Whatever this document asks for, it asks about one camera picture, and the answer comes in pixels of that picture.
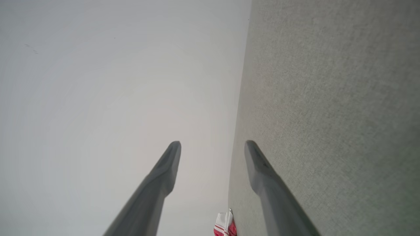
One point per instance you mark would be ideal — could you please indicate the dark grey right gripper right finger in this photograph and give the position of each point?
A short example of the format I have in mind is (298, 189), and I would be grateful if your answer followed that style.
(275, 203)

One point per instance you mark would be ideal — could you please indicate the grey fabric sofa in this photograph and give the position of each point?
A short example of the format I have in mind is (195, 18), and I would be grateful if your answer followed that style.
(328, 114)

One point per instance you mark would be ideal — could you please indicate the red and white garment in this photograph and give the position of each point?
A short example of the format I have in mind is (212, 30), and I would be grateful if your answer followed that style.
(225, 226)

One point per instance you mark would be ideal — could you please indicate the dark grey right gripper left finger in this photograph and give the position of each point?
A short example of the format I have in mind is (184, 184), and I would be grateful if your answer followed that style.
(151, 196)

